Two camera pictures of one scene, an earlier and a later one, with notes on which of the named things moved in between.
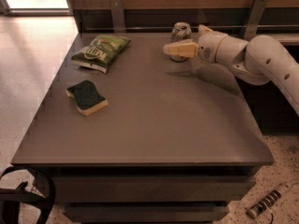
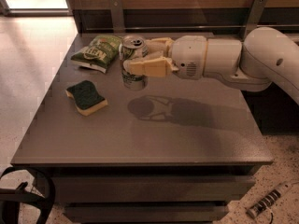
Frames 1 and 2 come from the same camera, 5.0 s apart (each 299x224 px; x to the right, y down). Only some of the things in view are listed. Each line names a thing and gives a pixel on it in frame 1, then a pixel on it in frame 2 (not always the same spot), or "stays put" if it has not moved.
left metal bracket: [118, 17] stays put
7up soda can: [180, 31] → [133, 47]
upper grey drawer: [150, 189] stays put
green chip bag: [102, 52] stays put
